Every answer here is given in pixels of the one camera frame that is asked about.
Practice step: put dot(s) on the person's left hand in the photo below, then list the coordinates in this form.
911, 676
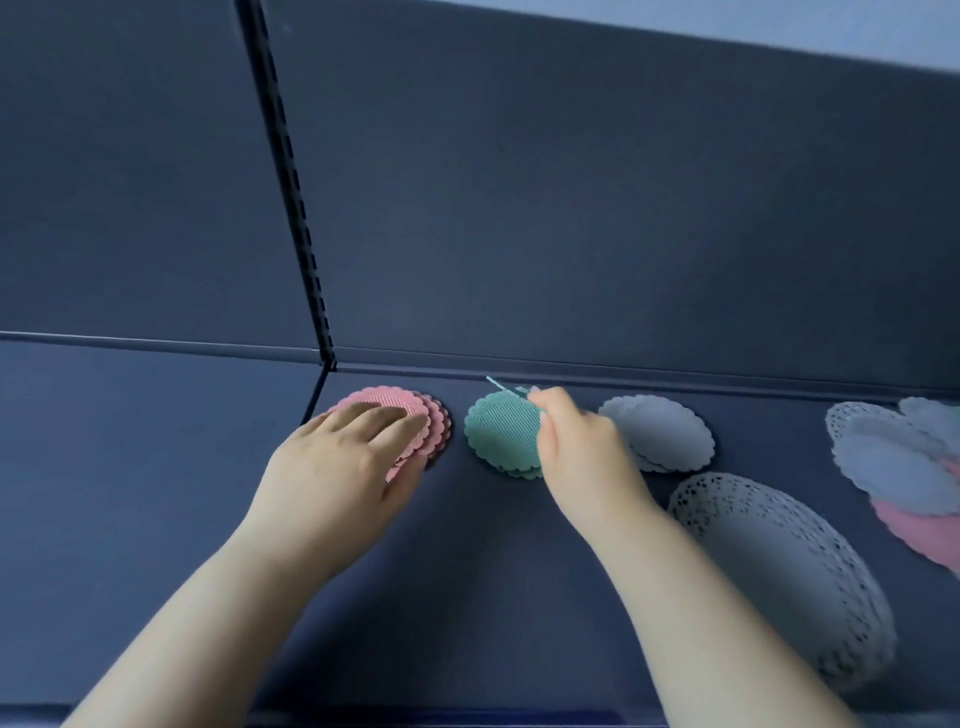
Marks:
337, 487

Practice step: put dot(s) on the person's right hand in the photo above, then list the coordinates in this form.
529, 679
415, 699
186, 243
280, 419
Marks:
592, 472

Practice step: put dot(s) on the mixed pile of coasters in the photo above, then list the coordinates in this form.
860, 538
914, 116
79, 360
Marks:
926, 532

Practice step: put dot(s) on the person's right forearm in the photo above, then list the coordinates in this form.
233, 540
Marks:
712, 645

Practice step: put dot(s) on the person's left forearm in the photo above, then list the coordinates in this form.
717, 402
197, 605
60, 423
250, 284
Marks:
202, 637

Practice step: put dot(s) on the black slotted shelf upright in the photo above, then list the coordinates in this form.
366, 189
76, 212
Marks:
296, 187

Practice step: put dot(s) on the clear shelf edge rail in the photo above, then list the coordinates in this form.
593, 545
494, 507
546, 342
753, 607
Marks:
450, 721

